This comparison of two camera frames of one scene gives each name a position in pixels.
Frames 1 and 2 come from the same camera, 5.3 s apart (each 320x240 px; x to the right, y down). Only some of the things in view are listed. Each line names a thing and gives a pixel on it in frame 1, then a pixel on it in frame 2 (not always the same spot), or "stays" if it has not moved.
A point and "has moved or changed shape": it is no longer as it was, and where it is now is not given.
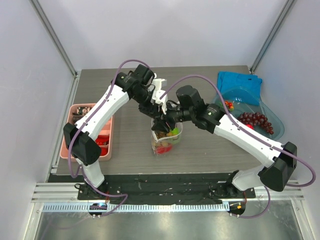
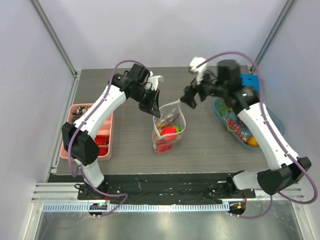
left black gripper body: x=146 y=106 stays
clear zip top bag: x=164 y=143 stays
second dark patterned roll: x=75 y=118 stays
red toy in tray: x=104 y=151 stays
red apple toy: x=164 y=149 has moved or changed shape
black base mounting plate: x=173 y=189 stays
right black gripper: x=167 y=119 to x=196 y=90
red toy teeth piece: x=102 y=140 stays
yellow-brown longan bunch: x=162 y=134 has moved or changed shape
